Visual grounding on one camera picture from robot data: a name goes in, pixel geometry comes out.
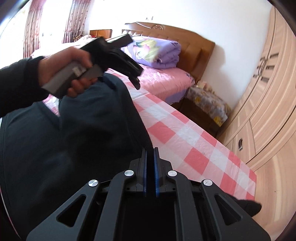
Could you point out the floral covered nightstand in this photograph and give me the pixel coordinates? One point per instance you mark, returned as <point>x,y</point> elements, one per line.
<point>202,106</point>

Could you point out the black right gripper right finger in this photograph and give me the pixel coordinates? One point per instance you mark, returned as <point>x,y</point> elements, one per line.
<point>191,210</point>

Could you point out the light wood wardrobe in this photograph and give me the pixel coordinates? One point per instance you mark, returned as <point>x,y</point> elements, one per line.
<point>264,118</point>

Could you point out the dark red left curtain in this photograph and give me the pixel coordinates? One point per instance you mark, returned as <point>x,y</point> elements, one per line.
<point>31,41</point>

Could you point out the dark red curtain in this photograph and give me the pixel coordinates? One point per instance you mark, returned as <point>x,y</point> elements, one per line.
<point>76,20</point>
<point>31,41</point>

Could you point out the purple floral folded quilt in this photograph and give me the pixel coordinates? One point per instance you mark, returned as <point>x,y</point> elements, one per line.
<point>153,52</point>

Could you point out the brown far nightstand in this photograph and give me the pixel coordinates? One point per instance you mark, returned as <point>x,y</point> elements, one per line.
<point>105,33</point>

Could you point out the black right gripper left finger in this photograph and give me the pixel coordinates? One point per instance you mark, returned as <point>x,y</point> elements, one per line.
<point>93,211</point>

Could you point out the dark navy pants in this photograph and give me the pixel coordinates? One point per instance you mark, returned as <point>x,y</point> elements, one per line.
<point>47,158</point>

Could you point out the black sleeved left forearm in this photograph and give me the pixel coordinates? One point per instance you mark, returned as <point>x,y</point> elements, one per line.
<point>20,86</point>

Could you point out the brown wooden headboard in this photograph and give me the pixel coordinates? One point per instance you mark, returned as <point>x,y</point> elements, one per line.
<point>196,50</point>

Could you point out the dark red right curtain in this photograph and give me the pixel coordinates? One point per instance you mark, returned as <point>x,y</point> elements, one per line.
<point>76,20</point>

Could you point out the person's left hand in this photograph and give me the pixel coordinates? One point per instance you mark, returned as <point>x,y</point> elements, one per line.
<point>67,72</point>

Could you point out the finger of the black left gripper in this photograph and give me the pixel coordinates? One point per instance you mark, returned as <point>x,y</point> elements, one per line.
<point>135,82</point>
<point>128,66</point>

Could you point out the pink white checkered sheet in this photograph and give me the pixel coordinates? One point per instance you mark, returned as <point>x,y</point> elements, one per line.
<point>189,148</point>

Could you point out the pink bed sheet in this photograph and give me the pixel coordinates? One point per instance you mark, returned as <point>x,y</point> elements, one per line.
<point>168,84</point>

